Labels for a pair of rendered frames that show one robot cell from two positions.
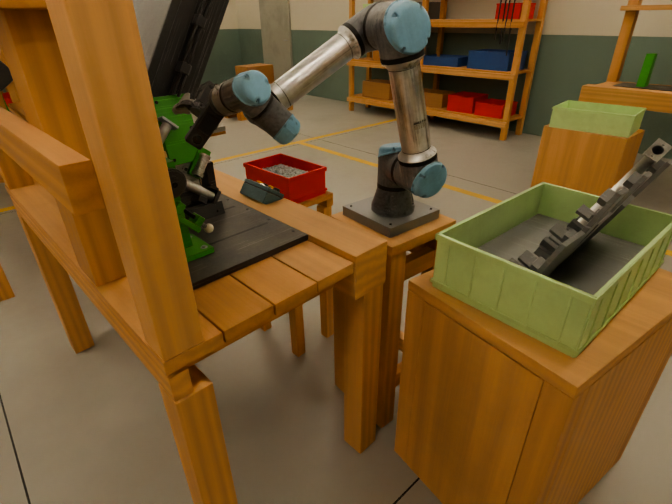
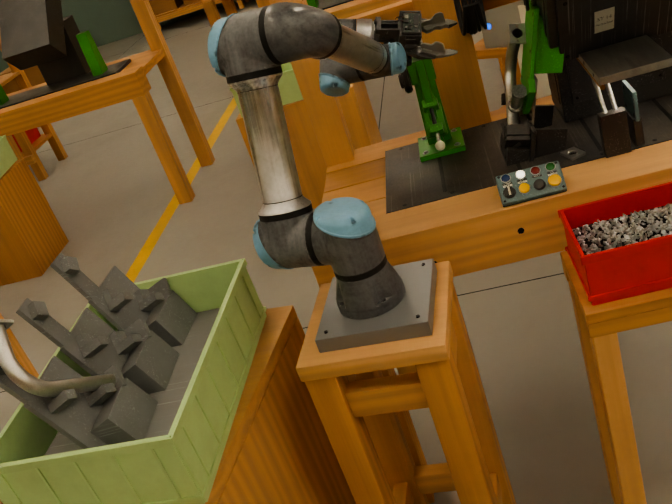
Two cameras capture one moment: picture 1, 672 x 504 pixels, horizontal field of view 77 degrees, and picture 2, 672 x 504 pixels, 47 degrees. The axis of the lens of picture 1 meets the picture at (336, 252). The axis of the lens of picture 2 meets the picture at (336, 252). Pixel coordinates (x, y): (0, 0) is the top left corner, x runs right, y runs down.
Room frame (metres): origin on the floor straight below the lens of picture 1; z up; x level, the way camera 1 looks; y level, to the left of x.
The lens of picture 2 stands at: (2.58, -1.03, 1.77)
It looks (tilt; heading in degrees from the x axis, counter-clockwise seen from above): 27 degrees down; 147
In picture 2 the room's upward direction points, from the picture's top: 20 degrees counter-clockwise
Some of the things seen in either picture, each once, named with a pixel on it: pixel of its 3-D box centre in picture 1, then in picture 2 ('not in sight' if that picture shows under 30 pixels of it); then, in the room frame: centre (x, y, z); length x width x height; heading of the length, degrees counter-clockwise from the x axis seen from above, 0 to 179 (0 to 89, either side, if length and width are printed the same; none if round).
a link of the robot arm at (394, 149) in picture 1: (396, 163); (346, 234); (1.38, -0.21, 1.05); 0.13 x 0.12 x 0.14; 27
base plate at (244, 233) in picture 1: (162, 207); (584, 129); (1.41, 0.62, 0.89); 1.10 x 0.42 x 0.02; 44
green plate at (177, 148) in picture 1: (173, 128); (542, 43); (1.40, 0.52, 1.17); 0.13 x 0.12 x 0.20; 44
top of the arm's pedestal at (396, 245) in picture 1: (391, 222); (378, 318); (1.39, -0.20, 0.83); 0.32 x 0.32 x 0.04; 38
